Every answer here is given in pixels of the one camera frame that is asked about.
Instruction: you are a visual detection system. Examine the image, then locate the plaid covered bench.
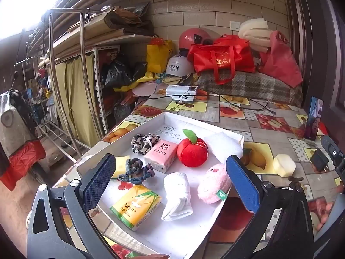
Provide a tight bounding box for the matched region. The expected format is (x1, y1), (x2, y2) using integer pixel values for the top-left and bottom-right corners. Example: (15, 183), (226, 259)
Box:
(196, 71), (303, 107)

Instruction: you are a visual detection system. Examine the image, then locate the fruit pattern tablecloth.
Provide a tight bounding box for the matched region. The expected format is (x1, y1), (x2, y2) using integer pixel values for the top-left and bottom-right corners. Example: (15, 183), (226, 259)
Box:
(53, 86), (345, 259)

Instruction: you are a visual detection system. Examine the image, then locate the red plush apple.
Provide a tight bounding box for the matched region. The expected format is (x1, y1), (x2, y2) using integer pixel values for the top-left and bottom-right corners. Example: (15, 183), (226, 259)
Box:
(177, 129), (208, 168)

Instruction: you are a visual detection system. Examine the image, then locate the black power adapter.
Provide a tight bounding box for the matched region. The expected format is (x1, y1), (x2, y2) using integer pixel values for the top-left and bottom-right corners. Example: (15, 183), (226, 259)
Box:
(310, 149), (329, 172)

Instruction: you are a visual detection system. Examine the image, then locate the yellow green tissue pack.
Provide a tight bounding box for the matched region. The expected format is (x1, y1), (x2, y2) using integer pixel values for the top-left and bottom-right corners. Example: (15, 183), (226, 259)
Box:
(110, 185), (161, 231)

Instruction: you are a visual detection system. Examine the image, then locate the yellow curtain shelf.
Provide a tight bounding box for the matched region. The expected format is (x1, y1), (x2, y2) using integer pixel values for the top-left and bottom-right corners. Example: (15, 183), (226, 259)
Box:
(53, 46), (121, 147)

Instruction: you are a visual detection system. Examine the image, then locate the pink tissue pack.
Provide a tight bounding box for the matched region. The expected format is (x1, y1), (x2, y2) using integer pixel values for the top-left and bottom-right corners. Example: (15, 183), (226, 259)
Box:
(144, 139), (178, 173)

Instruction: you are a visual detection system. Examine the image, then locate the metal clothes rack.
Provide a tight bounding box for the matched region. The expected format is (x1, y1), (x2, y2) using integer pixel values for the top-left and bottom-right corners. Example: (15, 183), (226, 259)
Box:
(16, 8), (106, 164)

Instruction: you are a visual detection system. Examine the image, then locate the smartphone on stand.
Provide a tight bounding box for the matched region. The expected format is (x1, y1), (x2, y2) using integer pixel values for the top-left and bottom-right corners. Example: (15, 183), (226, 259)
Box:
(303, 96), (323, 141)

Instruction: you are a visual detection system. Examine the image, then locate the white helmet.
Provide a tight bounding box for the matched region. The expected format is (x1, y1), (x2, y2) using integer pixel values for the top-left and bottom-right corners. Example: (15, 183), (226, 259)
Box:
(166, 54), (195, 77)

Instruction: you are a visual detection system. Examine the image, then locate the white foam block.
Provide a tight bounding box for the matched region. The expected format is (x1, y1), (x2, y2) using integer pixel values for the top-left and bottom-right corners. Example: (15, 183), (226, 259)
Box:
(273, 154), (296, 178)

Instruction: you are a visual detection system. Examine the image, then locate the cream foam stack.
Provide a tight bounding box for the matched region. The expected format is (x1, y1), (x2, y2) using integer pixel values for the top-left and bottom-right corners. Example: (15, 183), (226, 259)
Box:
(238, 18), (273, 53)

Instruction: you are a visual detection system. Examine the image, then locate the yellow green sponge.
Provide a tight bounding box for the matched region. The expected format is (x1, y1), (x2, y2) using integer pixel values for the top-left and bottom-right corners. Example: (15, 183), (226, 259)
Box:
(112, 156), (130, 178)

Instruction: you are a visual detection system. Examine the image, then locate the red cloth bag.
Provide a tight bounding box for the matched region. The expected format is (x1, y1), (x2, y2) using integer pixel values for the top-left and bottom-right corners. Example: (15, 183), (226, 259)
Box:
(259, 30), (303, 88)

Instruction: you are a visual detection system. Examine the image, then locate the black cable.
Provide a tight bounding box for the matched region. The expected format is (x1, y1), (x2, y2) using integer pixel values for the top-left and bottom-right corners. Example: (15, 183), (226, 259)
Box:
(172, 91), (277, 115)

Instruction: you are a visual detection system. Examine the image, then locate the white towel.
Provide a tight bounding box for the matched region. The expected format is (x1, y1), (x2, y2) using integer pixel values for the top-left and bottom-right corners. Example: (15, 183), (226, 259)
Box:
(161, 172), (193, 222)

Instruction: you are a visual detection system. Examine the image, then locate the yellow shopping bag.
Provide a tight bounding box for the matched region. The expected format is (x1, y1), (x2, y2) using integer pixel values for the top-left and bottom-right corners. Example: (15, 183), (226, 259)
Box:
(146, 38), (174, 74)

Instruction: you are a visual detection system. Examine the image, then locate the blue purple braided rope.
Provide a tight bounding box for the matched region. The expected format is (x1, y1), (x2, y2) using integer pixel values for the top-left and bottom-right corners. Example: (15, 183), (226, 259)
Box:
(117, 158), (156, 185)

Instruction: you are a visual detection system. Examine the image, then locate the leopard print scrunchie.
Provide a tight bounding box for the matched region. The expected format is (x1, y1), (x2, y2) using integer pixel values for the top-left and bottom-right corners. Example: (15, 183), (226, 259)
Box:
(131, 134), (160, 155)

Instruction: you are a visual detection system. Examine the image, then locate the white power bank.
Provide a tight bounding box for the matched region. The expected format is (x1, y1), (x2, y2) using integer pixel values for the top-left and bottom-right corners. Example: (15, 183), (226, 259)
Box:
(165, 85), (198, 96)

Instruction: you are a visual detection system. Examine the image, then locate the red tote bag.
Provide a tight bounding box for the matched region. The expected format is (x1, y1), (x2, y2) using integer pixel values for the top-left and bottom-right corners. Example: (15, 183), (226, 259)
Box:
(187, 35), (256, 85)

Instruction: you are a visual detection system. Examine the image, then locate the pink plush toy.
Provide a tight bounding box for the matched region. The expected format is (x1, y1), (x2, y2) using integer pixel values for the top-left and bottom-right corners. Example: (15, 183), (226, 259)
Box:
(197, 164), (232, 204)

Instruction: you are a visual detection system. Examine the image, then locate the white shallow tray box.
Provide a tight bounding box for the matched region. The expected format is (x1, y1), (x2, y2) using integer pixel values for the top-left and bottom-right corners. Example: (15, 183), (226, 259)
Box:
(77, 112), (244, 258)

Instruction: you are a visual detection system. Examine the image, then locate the pink helmet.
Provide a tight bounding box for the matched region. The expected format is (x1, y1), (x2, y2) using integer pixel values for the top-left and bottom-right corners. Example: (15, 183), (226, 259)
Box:
(178, 27), (213, 51)

